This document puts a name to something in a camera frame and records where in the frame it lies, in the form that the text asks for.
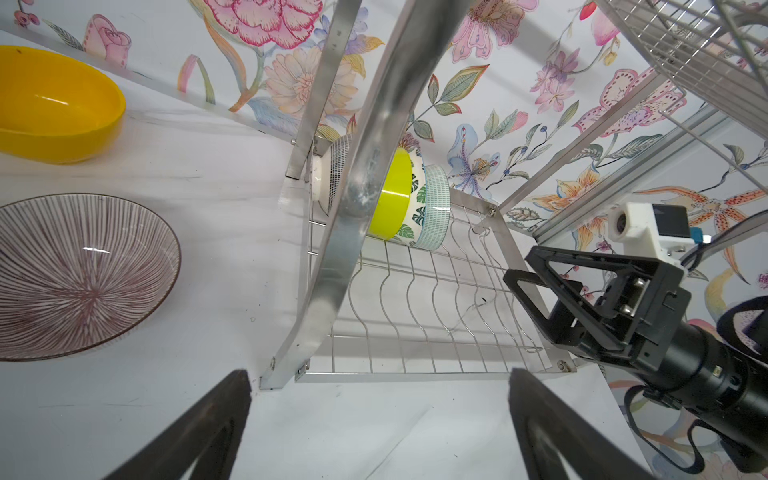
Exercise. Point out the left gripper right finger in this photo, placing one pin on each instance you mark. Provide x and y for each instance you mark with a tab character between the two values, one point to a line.
551	436

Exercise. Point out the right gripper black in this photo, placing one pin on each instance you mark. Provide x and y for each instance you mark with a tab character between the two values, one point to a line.
631	326

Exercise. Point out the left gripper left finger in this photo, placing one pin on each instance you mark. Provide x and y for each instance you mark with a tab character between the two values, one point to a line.
203	442

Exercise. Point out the green leaf pattern bowl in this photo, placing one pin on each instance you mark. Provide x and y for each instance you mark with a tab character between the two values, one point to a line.
412	224

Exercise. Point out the purple striped glass bowl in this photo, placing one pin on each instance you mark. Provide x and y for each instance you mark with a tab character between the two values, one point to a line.
79	270

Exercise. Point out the lime green plastic bowl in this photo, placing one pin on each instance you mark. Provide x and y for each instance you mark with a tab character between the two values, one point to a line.
394	198

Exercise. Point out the black white patterned bowl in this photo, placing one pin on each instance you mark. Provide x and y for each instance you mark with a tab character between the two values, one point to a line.
326	172

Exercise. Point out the pale green glass bowl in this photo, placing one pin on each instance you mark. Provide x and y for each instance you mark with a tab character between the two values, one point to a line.
437	212

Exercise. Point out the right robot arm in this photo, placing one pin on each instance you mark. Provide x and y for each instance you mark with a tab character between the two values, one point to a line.
724	388

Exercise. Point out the silver two-tier dish rack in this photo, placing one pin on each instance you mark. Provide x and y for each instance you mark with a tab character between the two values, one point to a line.
543	115

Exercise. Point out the yellow plastic bowl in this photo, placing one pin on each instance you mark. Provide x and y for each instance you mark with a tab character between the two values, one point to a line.
55	109

